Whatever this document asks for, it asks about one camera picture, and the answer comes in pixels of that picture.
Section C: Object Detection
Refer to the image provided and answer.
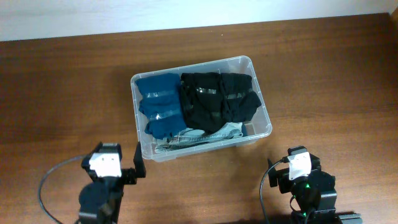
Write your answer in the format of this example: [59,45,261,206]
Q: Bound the dark blue jeans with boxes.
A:
[241,123,248,137]

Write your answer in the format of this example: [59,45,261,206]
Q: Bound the light blue jeans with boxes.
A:
[152,123,244,153]

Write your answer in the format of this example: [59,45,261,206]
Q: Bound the clear plastic storage container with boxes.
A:
[131,55,272,162]

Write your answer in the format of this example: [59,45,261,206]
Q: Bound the teal taped garment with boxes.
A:
[135,73,187,139]

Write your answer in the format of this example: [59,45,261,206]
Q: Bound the small black taped garment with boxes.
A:
[220,73,262,123]

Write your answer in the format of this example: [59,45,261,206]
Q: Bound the large black taped garment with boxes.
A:
[180,72,226,133]

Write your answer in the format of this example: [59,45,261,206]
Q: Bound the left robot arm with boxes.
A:
[76,142,146,224]

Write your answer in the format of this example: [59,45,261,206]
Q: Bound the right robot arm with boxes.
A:
[259,146,363,224]

